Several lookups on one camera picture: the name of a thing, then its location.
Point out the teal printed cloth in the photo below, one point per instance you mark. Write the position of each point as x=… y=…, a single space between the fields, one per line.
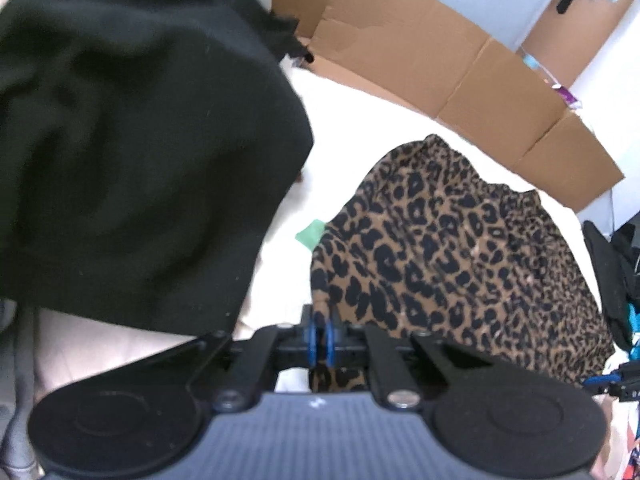
x=634 y=320

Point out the large black garment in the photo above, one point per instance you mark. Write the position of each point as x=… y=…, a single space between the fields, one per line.
x=125 y=135

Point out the crumpled black clothes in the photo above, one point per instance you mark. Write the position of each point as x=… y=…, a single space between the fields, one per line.
x=280 y=30

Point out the folded black garment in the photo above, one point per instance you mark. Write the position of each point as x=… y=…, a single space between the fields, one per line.
x=605 y=270

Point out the grey denim garment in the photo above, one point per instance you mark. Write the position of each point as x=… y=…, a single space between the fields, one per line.
x=17 y=385

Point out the detergent bottle with blue cap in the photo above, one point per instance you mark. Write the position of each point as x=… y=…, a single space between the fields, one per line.
x=531 y=62

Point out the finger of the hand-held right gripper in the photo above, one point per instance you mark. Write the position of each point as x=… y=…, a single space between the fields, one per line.
x=600 y=381

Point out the purple packet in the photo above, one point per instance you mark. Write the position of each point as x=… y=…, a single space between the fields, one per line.
x=567 y=95

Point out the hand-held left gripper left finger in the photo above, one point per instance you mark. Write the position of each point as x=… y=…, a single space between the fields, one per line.
x=311 y=340

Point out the flat cardboard sheet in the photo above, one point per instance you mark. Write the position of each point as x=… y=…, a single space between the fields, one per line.
x=425 y=50

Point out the tall cardboard box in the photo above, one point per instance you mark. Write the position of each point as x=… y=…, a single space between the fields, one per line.
x=570 y=40

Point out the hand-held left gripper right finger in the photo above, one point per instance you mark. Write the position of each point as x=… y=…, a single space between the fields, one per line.
x=330 y=342

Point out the leopard print garment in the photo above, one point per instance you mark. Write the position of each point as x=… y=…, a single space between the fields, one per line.
x=450 y=250

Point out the cream bear printed blanket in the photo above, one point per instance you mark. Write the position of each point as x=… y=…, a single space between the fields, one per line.
x=350 y=130

